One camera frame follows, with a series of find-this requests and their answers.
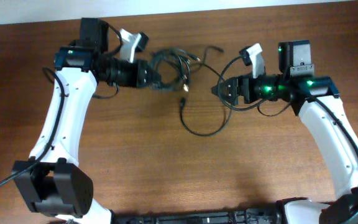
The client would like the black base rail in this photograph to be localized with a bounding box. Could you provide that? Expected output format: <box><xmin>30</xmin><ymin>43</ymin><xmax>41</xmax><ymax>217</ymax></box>
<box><xmin>114</xmin><ymin>208</ymin><xmax>283</xmax><ymax>224</ymax></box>

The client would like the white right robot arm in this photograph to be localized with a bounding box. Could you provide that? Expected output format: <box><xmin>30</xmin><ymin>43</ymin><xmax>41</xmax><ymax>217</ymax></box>
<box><xmin>211</xmin><ymin>40</ymin><xmax>358</xmax><ymax>223</ymax></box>

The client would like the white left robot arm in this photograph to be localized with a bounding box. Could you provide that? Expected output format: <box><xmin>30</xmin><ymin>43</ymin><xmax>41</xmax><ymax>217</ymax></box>
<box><xmin>12</xmin><ymin>18</ymin><xmax>160</xmax><ymax>223</ymax></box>

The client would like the black right camera cable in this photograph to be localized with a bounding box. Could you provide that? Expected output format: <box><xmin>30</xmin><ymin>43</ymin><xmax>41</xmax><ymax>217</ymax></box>
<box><xmin>216</xmin><ymin>54</ymin><xmax>293</xmax><ymax>118</ymax></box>

